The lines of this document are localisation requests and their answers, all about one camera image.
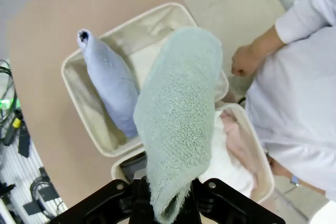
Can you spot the sage green cone towel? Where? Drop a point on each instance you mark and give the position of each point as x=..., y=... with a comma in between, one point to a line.
x=178, y=103

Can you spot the person right hand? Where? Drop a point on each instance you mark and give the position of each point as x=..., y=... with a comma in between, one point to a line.
x=246, y=60

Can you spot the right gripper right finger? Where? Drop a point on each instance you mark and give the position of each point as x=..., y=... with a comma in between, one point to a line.
x=231, y=205

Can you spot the black plug with yellow tag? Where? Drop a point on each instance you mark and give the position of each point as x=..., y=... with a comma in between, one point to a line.
x=14, y=128

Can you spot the person left forearm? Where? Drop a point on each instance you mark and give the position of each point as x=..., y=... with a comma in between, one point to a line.
x=302, y=179

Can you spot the pink towel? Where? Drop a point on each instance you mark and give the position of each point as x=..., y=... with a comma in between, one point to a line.
x=241, y=142

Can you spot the beige fabric basket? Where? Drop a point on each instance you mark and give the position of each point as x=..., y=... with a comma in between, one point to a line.
x=266, y=176
x=78, y=87

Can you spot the person torso white jacket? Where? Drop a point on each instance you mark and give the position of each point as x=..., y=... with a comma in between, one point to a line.
x=294, y=108

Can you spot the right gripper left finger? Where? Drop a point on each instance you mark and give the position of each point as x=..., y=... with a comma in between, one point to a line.
x=110, y=205

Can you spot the person right forearm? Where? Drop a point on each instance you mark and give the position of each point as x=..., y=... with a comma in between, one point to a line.
x=270, y=39

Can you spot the blue wristwatch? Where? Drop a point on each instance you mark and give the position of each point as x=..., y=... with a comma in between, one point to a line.
x=294, y=180

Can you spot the lavender blue cone towel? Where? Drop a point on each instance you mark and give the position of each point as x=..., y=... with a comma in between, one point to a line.
x=110, y=82

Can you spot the white towel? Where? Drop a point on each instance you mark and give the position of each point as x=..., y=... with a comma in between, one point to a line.
x=225, y=171

